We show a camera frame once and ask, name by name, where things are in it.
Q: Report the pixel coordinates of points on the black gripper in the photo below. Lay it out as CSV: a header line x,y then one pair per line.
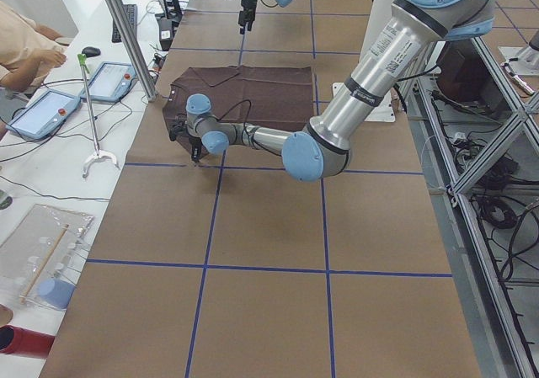
x,y
246,2
194,143

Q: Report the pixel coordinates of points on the brown t-shirt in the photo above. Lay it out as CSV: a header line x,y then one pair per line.
x,y
224,106

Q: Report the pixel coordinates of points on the metal reacher grabber tool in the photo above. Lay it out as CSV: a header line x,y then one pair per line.
x,y
98,155

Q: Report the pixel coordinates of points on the far blue teach pendant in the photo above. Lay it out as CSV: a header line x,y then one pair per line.
x,y
110,81

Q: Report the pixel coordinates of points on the blue teach pendant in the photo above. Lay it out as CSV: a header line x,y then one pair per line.
x,y
110,81
41,118

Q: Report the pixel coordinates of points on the brown paper table cover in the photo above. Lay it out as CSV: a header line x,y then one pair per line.
x,y
232,268

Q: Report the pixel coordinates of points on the black computer mouse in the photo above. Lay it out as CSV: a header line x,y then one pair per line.
x,y
90,51

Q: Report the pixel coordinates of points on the near blue teach pendant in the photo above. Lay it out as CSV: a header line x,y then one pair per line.
x,y
41,118

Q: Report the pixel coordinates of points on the clear plastic bag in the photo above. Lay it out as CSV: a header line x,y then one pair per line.
x,y
49,242

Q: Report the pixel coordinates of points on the blue plastic cup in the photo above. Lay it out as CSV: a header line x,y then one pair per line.
x,y
55,292

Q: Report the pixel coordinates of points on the person in beige shirt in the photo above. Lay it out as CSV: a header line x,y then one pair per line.
x,y
29,51

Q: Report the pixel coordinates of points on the red cylinder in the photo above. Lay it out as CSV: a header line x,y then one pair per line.
x,y
25,343

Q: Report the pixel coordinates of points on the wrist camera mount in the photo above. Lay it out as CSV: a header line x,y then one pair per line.
x,y
178,130

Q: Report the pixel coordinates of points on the aluminium frame post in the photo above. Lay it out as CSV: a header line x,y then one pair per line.
x,y
132,47

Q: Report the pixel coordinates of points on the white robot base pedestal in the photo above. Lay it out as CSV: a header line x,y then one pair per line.
x,y
386,52

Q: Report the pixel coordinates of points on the aluminium side frame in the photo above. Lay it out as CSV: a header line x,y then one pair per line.
x,y
475,112

